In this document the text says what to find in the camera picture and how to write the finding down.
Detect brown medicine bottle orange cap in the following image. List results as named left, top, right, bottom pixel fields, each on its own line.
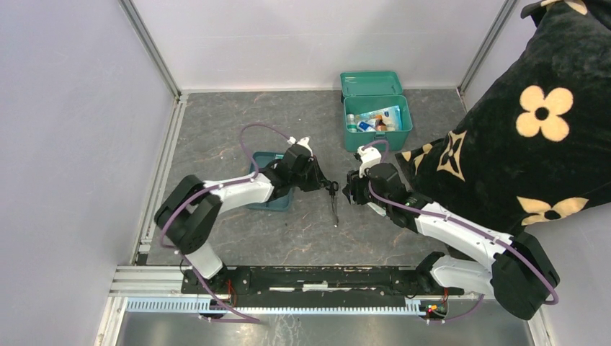
left=375, top=115, right=387, bottom=132

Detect blue cotton swab packet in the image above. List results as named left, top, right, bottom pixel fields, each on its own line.
left=357, top=105, right=403, bottom=131

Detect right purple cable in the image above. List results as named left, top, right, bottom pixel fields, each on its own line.
left=357, top=139, right=559, bottom=321

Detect black handled scissors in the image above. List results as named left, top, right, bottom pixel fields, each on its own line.
left=326, top=181, right=339, bottom=227

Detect black floral cloth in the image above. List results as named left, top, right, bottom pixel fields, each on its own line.
left=396, top=1, right=610, bottom=234

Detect white pill bottle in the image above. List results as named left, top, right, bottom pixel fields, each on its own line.
left=346, top=114, right=358, bottom=133

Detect teal plastic tray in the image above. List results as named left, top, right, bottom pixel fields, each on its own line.
left=246, top=151, right=293, bottom=212

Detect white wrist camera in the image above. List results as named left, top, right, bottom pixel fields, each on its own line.
left=357, top=146, right=382, bottom=178
left=287, top=136, right=313, bottom=156

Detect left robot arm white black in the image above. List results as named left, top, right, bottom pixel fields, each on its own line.
left=153, top=144, right=332, bottom=294

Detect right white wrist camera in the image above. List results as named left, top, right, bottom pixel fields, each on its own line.
left=357, top=146, right=382, bottom=178

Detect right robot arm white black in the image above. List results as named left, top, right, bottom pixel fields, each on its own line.
left=342, top=163, right=560, bottom=320

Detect teal bandage strips stack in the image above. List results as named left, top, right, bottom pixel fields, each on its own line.
left=367, top=203, right=386, bottom=217

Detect green medicine kit box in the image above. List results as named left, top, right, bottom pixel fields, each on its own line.
left=339, top=71, right=413, bottom=152

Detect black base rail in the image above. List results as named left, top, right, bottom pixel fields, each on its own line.
left=208, top=265, right=464, bottom=308

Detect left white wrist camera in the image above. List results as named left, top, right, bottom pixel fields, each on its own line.
left=287, top=136, right=313, bottom=156

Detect white blue ointment tube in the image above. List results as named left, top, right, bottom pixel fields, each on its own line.
left=357, top=119, right=378, bottom=132

